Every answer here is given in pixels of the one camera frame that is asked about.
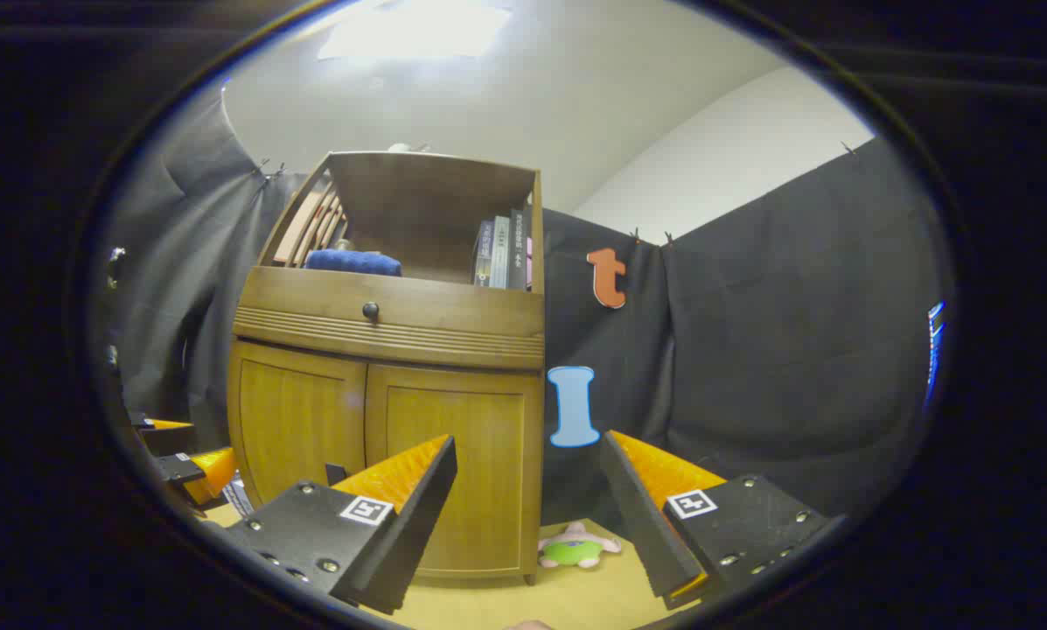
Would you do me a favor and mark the green and pink plush toy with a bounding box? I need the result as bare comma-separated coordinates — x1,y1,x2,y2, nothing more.
537,521,623,571

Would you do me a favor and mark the wooden double-door shoe cabinet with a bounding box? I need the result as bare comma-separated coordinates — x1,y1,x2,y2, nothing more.
226,150,547,585

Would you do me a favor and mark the dark blue book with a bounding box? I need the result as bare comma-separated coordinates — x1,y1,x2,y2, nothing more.
472,219,496,288

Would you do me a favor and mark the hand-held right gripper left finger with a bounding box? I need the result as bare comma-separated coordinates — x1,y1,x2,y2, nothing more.
224,435,459,615

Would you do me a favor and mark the black book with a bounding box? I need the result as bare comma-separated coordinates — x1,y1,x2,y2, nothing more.
506,208,532,292

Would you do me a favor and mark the grey book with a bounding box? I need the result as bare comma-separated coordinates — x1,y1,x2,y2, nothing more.
489,215,513,290

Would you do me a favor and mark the blue folded towel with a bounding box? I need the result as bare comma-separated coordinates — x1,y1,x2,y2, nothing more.
304,249,404,279

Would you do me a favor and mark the black backdrop cloth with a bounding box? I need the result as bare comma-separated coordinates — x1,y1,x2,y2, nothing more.
94,83,948,526

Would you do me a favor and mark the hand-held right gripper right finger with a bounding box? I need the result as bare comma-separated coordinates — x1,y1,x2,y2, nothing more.
599,430,832,612

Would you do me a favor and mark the wooden shoe cabinet door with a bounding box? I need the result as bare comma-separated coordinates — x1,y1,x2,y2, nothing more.
228,339,369,510
364,363,542,580

